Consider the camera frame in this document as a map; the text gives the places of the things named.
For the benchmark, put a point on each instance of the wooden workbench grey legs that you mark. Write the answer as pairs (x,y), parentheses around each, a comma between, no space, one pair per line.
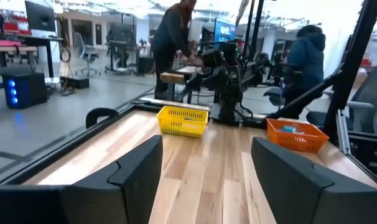
(11,49)

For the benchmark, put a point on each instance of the pink box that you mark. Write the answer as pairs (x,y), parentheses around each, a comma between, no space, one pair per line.
(8,42)

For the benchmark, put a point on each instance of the grey office chair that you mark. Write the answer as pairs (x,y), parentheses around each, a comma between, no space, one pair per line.
(86,54)

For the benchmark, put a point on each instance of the black computer blue lights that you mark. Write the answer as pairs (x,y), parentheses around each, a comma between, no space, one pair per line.
(23,90)

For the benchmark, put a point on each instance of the black aluminium table frame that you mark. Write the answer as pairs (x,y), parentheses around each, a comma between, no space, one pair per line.
(82,140)

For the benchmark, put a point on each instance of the grey chair armrest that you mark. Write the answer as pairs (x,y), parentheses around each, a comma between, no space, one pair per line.
(359,105)

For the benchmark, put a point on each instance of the black cabinet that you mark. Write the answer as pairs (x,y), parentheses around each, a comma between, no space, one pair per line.
(145,64)

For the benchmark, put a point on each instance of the black monitor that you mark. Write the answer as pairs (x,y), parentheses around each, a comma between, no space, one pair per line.
(39,15)

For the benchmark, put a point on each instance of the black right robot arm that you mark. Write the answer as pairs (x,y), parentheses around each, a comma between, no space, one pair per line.
(230,84)

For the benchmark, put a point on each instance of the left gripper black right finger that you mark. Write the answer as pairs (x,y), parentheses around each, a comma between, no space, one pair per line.
(291,193)

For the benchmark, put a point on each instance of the black desk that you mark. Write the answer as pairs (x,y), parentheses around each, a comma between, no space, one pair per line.
(42,39)
(120,46)

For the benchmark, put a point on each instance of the orange plastic basket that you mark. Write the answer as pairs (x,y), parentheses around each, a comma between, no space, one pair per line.
(295,140)

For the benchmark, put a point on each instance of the black floor box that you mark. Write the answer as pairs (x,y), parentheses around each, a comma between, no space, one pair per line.
(76,82)

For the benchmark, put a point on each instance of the person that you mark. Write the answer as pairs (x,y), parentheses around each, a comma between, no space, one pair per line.
(170,43)
(306,62)

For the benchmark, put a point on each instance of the wooden workbench black legs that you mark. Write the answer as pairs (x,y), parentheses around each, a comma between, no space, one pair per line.
(176,76)

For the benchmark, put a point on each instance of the black mesh office chair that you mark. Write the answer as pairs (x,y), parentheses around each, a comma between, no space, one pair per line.
(370,93)

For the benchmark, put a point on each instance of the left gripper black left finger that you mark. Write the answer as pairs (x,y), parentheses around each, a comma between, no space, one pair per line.
(126,193)

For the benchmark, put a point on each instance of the blue lit display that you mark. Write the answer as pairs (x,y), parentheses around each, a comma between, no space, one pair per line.
(224,30)

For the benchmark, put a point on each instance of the yellow plastic basket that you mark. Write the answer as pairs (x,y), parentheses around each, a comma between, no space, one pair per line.
(182,123)

